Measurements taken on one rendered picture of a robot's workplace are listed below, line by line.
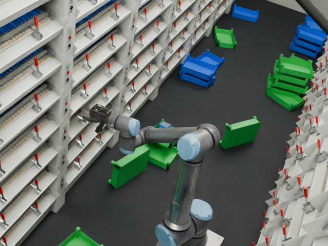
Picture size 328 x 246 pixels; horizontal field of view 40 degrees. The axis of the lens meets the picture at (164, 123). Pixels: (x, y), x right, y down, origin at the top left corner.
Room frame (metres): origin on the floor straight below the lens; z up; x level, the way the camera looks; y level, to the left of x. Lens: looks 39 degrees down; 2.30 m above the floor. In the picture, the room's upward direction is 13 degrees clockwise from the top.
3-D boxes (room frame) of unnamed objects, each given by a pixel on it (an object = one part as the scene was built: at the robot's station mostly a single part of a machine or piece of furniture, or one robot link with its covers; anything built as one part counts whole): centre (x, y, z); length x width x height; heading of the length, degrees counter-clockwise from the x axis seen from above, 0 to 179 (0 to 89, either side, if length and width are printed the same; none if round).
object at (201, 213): (1.71, -0.30, 0.29); 0.17 x 0.15 x 0.18; 139
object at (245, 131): (2.81, -0.59, 0.10); 0.30 x 0.08 x 0.20; 128
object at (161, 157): (2.45, 0.01, 0.04); 0.30 x 0.20 x 0.08; 74
